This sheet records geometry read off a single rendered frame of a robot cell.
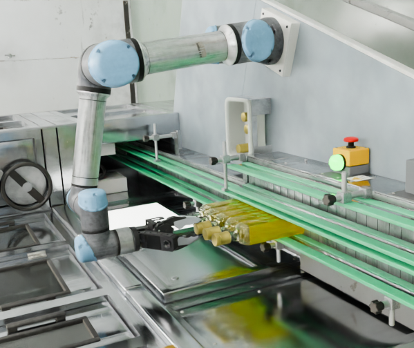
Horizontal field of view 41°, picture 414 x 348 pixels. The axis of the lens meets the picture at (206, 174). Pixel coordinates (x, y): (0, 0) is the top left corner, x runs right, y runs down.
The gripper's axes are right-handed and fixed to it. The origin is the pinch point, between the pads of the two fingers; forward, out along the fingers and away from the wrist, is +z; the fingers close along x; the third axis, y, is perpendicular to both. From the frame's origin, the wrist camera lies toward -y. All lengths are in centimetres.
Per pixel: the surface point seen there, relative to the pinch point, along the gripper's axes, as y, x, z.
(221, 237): -13.0, -0.7, 0.6
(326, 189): -28.2, -13.7, 24.2
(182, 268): 3.4, 12.6, -4.5
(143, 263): 13.9, 12.6, -13.2
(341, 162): -25.7, -19.5, 31.3
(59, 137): 104, -17, -17
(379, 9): 29, -63, 95
